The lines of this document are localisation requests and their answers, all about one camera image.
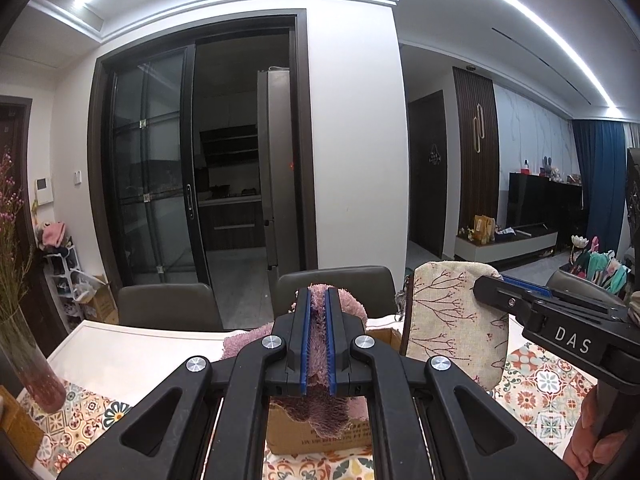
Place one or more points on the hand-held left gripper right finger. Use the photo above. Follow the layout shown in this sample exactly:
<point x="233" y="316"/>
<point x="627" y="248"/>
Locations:
<point x="330" y="340"/>

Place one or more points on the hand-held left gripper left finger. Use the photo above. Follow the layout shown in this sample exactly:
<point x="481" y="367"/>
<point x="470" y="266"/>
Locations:
<point x="306" y="340"/>

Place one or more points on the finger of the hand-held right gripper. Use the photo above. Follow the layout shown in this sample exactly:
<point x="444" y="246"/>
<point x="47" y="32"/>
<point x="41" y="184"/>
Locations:
<point x="505" y="295"/>
<point x="530" y="286"/>

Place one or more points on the beige branch print pouch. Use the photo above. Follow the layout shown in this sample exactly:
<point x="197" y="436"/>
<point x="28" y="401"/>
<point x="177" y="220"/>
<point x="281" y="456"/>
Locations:
<point x="440" y="320"/>

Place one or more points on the pink fluffy headband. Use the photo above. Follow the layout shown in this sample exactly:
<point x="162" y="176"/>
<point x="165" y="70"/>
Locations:
<point x="325" y="412"/>

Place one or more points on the cardboard box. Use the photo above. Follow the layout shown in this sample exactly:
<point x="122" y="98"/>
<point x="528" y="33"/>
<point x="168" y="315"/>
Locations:
<point x="300" y="440"/>

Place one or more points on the person's right hand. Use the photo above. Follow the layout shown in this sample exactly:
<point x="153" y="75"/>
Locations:
<point x="582" y="440"/>

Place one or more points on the white television cabinet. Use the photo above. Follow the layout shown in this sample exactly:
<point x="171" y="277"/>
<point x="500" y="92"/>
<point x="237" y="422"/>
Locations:
<point x="500" y="249"/>

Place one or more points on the grey upholstered dining chair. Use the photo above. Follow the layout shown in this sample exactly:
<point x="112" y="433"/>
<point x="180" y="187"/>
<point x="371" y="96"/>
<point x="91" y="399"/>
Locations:
<point x="580" y="282"/>
<point x="370" y="285"/>
<point x="170" y="305"/>

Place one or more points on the white lotus ornament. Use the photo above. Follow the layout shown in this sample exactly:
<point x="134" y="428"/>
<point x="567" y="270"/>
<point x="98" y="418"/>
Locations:
<point x="579" y="242"/>

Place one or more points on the yellow paper bags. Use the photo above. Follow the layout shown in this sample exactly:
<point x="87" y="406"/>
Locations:
<point x="482" y="227"/>

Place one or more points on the pile of colourful clothes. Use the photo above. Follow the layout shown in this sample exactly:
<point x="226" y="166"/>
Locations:
<point x="600" y="267"/>

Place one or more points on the black television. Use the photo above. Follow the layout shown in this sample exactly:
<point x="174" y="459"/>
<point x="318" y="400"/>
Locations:
<point x="540" y="200"/>

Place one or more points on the grey plush bunny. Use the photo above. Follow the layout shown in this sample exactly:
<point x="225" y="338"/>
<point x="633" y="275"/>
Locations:
<point x="547" y="166"/>

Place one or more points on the blue curtain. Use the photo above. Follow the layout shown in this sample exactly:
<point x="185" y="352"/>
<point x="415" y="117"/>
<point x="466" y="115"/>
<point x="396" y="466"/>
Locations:
<point x="600" y="185"/>

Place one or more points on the dark hallway door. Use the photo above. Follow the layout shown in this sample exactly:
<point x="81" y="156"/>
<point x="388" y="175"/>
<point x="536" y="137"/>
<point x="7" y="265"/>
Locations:
<point x="425" y="185"/>

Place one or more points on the tile pattern tablecloth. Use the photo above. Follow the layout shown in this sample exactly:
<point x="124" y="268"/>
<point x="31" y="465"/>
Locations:
<point x="150" y="350"/>

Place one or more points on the grey refrigerator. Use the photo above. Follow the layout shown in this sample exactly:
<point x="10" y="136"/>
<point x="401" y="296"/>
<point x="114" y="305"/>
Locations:
<point x="275" y="160"/>

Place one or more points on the small brown floor carton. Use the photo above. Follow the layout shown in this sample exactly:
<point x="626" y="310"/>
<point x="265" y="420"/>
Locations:
<point x="102" y="302"/>

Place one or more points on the dark framed sliding glass door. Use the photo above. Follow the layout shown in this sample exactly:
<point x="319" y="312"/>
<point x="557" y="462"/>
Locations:
<point x="150" y="160"/>

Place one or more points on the white shoe rack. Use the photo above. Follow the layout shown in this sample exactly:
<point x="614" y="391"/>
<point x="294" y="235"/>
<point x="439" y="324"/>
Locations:
<point x="65" y="285"/>

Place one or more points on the glass vase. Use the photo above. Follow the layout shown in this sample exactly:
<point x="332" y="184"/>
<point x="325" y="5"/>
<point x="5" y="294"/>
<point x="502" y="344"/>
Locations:
<point x="35" y="375"/>

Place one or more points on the pink hat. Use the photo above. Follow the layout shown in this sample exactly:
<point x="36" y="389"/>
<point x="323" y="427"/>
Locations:
<point x="52" y="235"/>

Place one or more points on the woven yellow tissue box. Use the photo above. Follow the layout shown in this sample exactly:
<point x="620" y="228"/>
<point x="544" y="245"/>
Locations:
<point x="20" y="422"/>

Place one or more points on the white intercom panel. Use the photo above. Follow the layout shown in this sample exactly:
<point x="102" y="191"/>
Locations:
<point x="44" y="190"/>

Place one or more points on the dark wooden entrance door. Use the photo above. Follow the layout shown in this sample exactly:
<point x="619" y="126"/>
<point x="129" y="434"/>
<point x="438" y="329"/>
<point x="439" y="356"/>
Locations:
<point x="12" y="130"/>

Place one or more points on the dark slatted wall panel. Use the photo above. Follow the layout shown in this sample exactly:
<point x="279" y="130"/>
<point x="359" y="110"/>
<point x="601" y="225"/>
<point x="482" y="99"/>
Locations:
<point x="462" y="160"/>

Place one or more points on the gold loop wall lamp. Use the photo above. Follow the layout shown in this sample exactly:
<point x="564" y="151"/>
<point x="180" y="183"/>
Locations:
<point x="478" y="127"/>

